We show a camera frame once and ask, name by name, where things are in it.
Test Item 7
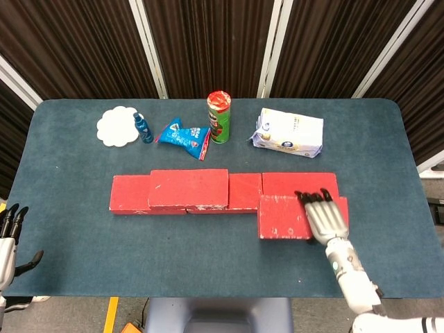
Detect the blue spray bottle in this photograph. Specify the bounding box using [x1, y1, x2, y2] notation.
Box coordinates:
[133, 112, 155, 144]

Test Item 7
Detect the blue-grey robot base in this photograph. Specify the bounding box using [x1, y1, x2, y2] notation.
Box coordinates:
[144, 297, 294, 333]

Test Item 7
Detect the teal felt table cover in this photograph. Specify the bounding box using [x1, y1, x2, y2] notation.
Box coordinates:
[6, 98, 438, 300]

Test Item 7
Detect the blue snack bag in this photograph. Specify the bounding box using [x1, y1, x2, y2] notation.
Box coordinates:
[154, 117, 212, 162]

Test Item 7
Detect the red brick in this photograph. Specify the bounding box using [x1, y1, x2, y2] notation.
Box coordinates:
[258, 194, 350, 241]
[262, 172, 342, 200]
[148, 169, 230, 210]
[109, 175, 188, 216]
[185, 173, 264, 214]

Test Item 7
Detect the white tissue pack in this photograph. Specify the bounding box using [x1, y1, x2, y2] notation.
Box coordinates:
[246, 108, 325, 159]

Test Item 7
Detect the green Pringles can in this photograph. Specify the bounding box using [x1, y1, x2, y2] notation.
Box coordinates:
[207, 90, 232, 145]

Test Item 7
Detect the brown ribbed partition panel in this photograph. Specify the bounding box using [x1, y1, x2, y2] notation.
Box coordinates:
[352, 0, 444, 174]
[130, 0, 294, 100]
[258, 0, 426, 100]
[0, 55, 44, 200]
[0, 0, 169, 101]

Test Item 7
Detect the white flower-shaped plate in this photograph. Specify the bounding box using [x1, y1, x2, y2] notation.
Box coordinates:
[96, 105, 141, 148]

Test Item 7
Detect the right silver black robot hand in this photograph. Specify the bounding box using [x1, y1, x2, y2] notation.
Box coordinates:
[294, 188, 350, 244]

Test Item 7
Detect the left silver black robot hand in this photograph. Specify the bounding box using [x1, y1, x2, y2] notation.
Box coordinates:
[0, 203, 45, 292]

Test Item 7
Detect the black floor device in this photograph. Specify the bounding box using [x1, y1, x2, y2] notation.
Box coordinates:
[427, 196, 444, 225]

